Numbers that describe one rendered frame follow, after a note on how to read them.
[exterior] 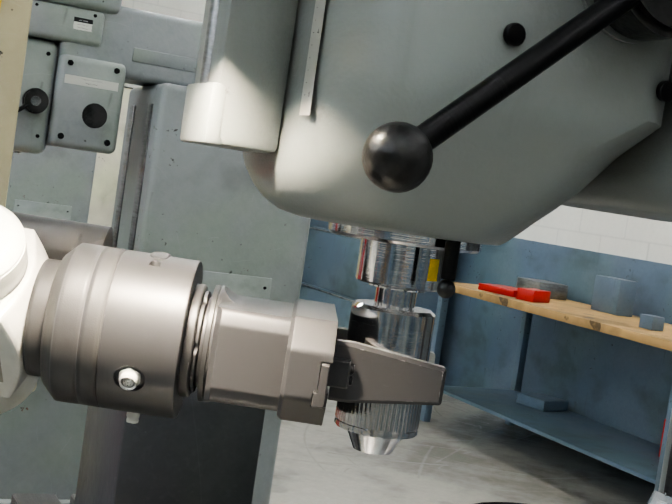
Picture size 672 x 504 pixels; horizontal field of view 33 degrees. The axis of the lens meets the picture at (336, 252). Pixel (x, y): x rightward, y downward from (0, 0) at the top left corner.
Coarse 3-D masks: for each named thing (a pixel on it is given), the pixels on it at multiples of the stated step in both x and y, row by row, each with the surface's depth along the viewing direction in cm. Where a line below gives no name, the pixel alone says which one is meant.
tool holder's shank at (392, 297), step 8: (376, 288) 62; (384, 288) 61; (392, 288) 60; (376, 296) 62; (384, 296) 61; (392, 296) 61; (400, 296) 61; (408, 296) 61; (416, 296) 62; (384, 304) 61; (392, 304) 61; (400, 304) 61; (408, 304) 61
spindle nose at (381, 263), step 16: (368, 240) 61; (368, 256) 60; (384, 256) 60; (400, 256) 60; (416, 256) 60; (432, 256) 60; (368, 272) 60; (384, 272) 60; (400, 272) 60; (416, 272) 60; (400, 288) 60; (416, 288) 60; (432, 288) 60
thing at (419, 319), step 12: (360, 300) 62; (372, 300) 63; (360, 312) 61; (372, 312) 60; (384, 312) 60; (396, 312) 60; (408, 312) 60; (420, 312) 61; (432, 312) 62; (372, 324) 60; (384, 324) 60; (396, 324) 60; (408, 324) 60; (420, 324) 60; (432, 324) 61
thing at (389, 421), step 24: (360, 336) 61; (384, 336) 60; (408, 336) 60; (336, 408) 62; (360, 408) 60; (384, 408) 60; (408, 408) 61; (360, 432) 60; (384, 432) 60; (408, 432) 61
